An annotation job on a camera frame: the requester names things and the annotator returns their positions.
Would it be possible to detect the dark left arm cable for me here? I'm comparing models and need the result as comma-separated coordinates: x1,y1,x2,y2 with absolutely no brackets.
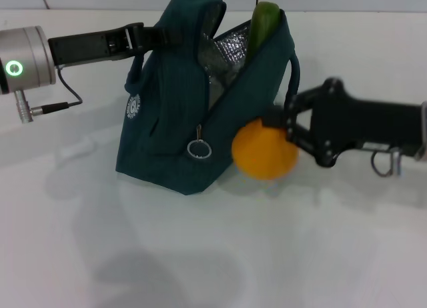
31,66,83,115

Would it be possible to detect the dark arm cable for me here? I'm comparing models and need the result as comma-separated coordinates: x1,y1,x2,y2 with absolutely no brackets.
31,66,83,115
362,141,406,177

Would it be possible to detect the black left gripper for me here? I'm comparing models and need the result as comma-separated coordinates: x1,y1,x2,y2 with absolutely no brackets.
47,23,186,67

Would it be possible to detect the orange yellow pear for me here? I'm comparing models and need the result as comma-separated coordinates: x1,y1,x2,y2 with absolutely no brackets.
232,118,300,181

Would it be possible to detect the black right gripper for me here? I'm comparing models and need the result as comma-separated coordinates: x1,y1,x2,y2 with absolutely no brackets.
262,77,427,167

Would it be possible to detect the dark teal insulated lunch bag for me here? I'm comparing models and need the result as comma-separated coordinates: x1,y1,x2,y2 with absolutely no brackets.
115,0,303,196

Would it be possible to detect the dark right arm cable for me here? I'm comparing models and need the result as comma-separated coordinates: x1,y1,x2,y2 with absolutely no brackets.
362,141,406,177

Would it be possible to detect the green cucumber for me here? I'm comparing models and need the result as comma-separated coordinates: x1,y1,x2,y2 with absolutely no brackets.
245,1,280,64

